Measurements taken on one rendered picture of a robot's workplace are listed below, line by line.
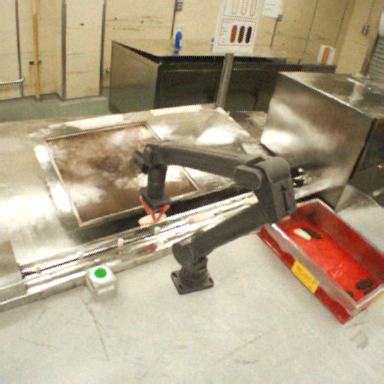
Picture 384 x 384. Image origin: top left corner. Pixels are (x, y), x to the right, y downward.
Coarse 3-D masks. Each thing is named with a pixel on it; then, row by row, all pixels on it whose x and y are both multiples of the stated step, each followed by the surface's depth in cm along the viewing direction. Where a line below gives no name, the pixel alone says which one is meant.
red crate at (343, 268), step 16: (304, 224) 138; (272, 240) 122; (304, 240) 129; (320, 240) 131; (288, 256) 116; (320, 256) 123; (336, 256) 124; (352, 256) 125; (336, 272) 117; (352, 272) 117; (368, 272) 118; (320, 288) 104; (352, 288) 111; (336, 304) 99
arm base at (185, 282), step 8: (176, 272) 106; (184, 272) 101; (200, 272) 99; (208, 272) 108; (176, 280) 103; (184, 280) 101; (192, 280) 100; (200, 280) 101; (208, 280) 105; (176, 288) 102; (184, 288) 101; (192, 288) 101; (200, 288) 102; (208, 288) 104
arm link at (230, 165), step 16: (160, 144) 93; (176, 144) 91; (160, 160) 94; (176, 160) 90; (192, 160) 85; (208, 160) 80; (224, 160) 76; (240, 160) 72; (256, 160) 74; (224, 176) 78; (240, 176) 70; (256, 176) 67
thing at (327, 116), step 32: (288, 96) 152; (320, 96) 137; (352, 96) 141; (288, 128) 156; (320, 128) 141; (352, 128) 128; (288, 160) 161; (320, 160) 146; (352, 160) 132; (320, 192) 149; (352, 192) 147
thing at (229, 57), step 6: (228, 54) 189; (228, 60) 190; (228, 66) 192; (222, 72) 196; (228, 72) 195; (222, 78) 198; (228, 78) 198; (222, 84) 200; (228, 84) 201; (222, 90) 201; (222, 96) 203; (216, 102) 208; (222, 102) 206; (222, 108) 209
